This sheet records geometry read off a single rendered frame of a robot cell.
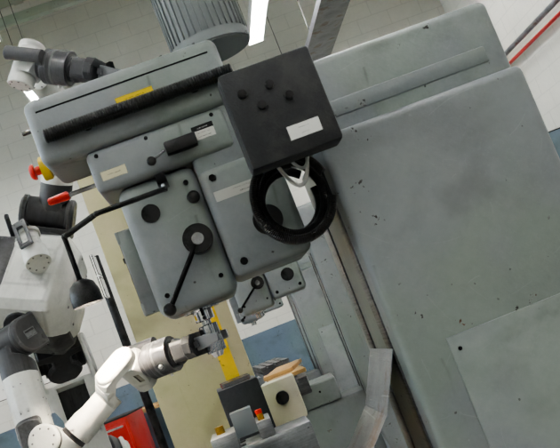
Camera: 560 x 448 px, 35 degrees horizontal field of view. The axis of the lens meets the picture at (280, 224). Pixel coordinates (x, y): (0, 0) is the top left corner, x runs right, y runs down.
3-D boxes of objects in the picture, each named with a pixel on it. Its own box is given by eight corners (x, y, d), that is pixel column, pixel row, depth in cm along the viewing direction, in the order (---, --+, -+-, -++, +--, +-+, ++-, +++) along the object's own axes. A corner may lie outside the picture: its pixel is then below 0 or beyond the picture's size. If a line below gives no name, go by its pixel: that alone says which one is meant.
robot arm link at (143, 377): (148, 364, 213) (109, 379, 216) (173, 385, 220) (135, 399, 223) (150, 325, 221) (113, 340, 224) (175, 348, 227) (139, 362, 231)
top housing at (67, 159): (42, 167, 204) (18, 101, 205) (63, 188, 230) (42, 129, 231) (237, 97, 208) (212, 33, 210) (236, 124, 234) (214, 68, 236)
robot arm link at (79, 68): (108, 97, 228) (64, 92, 230) (113, 60, 228) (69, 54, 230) (87, 88, 215) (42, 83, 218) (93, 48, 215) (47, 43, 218)
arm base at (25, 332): (-3, 388, 228) (-35, 358, 224) (13, 357, 240) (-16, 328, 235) (40, 363, 223) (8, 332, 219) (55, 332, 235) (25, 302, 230)
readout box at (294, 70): (252, 169, 181) (216, 74, 183) (252, 178, 190) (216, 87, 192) (345, 135, 183) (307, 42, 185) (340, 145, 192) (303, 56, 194)
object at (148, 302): (144, 316, 212) (114, 233, 214) (146, 316, 215) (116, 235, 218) (160, 309, 212) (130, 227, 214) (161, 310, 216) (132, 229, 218)
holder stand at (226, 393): (240, 455, 252) (215, 388, 254) (237, 447, 274) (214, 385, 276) (280, 439, 254) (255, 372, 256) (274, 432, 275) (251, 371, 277)
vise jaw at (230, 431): (216, 458, 206) (210, 441, 206) (217, 450, 221) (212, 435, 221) (241, 448, 206) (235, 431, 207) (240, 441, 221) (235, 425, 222)
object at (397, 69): (202, 188, 207) (172, 109, 209) (204, 204, 229) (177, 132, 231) (516, 72, 215) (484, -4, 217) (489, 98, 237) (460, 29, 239)
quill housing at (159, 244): (162, 321, 203) (113, 190, 207) (168, 323, 224) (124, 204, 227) (241, 291, 205) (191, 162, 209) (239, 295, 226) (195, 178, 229)
